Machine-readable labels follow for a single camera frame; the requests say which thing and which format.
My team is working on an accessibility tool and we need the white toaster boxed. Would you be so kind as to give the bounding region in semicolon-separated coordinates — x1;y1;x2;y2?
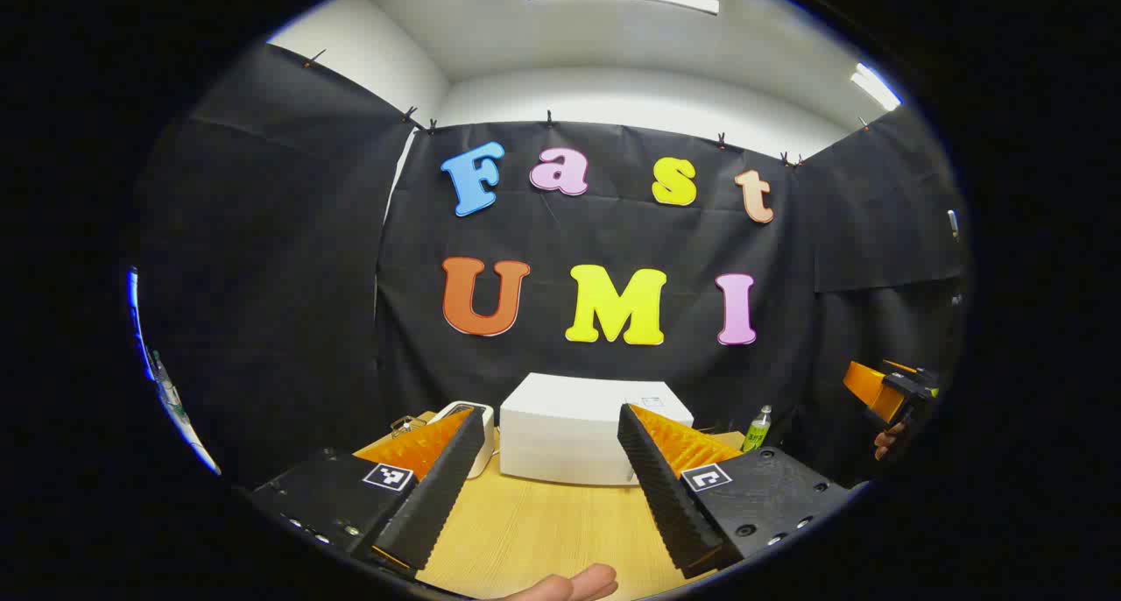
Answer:
427;400;497;480

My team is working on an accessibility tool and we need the row of black clips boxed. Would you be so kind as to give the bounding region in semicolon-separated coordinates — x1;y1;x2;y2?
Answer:
302;49;873;169

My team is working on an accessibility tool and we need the white microwave oven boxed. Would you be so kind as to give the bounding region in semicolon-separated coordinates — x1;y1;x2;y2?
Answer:
499;372;695;486

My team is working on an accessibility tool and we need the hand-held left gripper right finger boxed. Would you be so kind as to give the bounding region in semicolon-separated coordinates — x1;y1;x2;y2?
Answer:
617;402;853;580

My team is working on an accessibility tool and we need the small ceiling light panel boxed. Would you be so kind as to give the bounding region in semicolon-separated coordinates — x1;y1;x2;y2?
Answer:
849;61;904;112

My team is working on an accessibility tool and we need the green drink bottle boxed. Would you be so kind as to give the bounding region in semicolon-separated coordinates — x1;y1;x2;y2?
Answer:
743;405;773;454

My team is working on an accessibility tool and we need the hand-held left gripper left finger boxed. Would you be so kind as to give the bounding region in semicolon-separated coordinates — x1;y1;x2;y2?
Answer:
248;405;487;574

